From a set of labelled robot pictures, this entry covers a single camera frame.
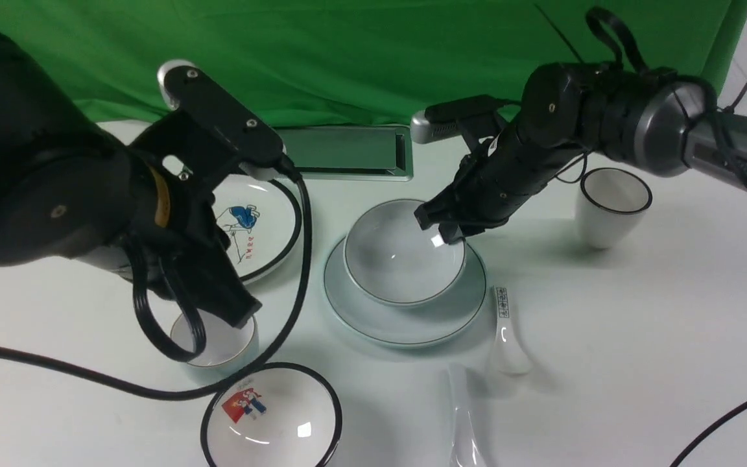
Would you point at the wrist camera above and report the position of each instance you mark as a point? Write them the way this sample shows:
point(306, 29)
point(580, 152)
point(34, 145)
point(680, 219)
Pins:
point(225, 137)
point(439, 121)

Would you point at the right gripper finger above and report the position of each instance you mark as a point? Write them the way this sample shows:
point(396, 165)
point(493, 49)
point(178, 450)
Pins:
point(445, 217)

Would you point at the plain white spoon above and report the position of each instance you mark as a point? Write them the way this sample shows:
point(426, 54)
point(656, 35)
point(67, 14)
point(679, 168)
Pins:
point(464, 448)

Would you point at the green backdrop cloth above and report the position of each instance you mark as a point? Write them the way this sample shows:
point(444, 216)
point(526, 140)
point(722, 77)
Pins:
point(299, 62)

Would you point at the metal rectangular tray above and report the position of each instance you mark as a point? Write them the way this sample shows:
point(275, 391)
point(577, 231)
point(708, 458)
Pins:
point(350, 152)

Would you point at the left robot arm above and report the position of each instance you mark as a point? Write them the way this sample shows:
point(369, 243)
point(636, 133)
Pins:
point(70, 189)

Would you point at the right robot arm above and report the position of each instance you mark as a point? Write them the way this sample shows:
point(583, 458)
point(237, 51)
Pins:
point(656, 121)

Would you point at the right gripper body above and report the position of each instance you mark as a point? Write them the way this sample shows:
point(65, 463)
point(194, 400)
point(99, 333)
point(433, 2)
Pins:
point(513, 172)

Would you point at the pale blue bowl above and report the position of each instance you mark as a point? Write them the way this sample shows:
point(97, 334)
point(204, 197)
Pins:
point(389, 257)

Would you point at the black-rimmed white cup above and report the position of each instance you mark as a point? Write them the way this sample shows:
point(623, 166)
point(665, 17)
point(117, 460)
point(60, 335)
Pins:
point(610, 203)

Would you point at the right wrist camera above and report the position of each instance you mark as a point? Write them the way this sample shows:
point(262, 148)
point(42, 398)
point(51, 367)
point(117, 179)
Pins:
point(439, 121)

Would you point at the pale blue cup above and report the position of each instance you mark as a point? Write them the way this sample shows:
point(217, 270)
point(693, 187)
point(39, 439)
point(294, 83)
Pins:
point(227, 350)

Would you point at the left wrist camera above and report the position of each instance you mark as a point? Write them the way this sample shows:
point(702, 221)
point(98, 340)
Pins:
point(225, 137)

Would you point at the white spoon with print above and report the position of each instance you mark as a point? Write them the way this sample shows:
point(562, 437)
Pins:
point(506, 353)

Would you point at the pale blue plate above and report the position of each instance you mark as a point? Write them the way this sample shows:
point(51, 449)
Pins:
point(432, 323)

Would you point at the black-rimmed cartoon plate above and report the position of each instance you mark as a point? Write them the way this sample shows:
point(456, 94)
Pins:
point(262, 221)

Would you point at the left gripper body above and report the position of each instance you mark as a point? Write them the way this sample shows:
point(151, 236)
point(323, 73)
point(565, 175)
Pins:
point(194, 267)

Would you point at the black-rimmed cartoon bowl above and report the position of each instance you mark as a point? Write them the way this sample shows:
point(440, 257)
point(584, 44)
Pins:
point(284, 414)

